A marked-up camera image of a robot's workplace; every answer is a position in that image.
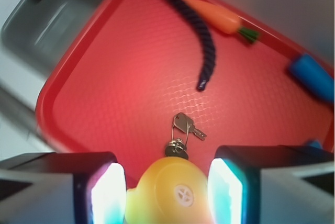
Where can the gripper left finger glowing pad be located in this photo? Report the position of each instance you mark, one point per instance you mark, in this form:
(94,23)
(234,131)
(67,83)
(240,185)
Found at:
(63,188)

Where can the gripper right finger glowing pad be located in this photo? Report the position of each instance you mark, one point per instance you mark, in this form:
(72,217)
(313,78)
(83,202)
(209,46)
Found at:
(271,184)

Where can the yellow rubber duck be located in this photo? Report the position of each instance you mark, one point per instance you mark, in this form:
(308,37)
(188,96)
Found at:
(171,190)

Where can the blue rectangular block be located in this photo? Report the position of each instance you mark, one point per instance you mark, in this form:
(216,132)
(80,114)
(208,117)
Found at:
(314,143)

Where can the small silver key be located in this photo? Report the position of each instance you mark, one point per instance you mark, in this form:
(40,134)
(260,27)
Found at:
(186,125)

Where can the red plastic tray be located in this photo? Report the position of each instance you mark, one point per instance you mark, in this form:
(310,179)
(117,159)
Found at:
(136,64)

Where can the blue plastic bottle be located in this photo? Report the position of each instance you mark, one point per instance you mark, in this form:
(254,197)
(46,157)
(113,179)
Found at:
(313,77)

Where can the orange toy carrot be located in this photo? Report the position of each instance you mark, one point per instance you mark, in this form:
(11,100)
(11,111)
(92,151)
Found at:
(222,19)

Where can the grey plastic sink basin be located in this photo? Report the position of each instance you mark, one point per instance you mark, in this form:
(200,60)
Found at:
(39,32)

